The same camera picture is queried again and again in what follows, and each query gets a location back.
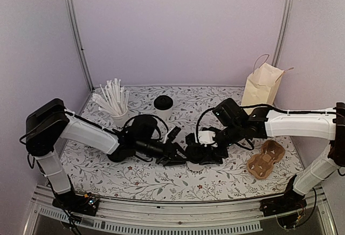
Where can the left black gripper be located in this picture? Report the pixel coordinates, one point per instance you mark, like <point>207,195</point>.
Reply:
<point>171,152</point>

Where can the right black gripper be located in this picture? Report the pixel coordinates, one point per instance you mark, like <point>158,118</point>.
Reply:
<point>213,158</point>

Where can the white paper coffee cup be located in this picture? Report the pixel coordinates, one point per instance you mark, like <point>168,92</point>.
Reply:
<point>164,114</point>

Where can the black plastic cup lid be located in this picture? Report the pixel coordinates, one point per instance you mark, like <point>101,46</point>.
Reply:
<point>163,102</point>

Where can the beige paper takeout bag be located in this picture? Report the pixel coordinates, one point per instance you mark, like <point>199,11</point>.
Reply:
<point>262,84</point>

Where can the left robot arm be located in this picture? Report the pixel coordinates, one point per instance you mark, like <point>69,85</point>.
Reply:
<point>53,121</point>

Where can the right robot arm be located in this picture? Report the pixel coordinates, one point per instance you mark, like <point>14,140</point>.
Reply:
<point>261,121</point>

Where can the floral patterned table mat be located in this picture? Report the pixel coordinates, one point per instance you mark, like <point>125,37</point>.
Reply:
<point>91,170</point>

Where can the stack of black lids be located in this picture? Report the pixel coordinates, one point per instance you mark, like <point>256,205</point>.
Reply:
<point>118,156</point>

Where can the brown cardboard cup carrier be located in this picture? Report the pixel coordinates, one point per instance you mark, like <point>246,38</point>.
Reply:
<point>261,165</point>

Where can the white cup holding straws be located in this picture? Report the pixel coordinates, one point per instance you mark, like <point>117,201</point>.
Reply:
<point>120,120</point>

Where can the bundle of wrapped white straws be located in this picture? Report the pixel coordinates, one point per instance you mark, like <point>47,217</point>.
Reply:
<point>113,98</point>

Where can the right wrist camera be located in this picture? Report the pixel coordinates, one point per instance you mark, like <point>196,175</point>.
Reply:
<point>203,138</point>

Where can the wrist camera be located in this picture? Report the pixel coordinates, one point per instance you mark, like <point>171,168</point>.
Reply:
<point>203,138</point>
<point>171,134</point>

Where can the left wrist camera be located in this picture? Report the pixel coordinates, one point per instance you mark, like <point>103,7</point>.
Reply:
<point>171,134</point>

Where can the front aluminium rail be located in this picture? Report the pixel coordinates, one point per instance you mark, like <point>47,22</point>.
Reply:
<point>125,216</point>

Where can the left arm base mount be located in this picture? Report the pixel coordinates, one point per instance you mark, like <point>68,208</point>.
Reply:
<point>86,204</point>

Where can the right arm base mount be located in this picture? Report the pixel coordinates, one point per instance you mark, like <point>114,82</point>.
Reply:
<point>289,201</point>

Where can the right metal frame post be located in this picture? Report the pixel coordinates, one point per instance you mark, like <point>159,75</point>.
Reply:
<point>282,31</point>

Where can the metal frame post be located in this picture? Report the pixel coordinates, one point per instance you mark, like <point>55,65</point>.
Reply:
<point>78,43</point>
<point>282,31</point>

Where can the left metal frame post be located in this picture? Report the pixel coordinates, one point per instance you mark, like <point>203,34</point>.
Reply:
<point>78,43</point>

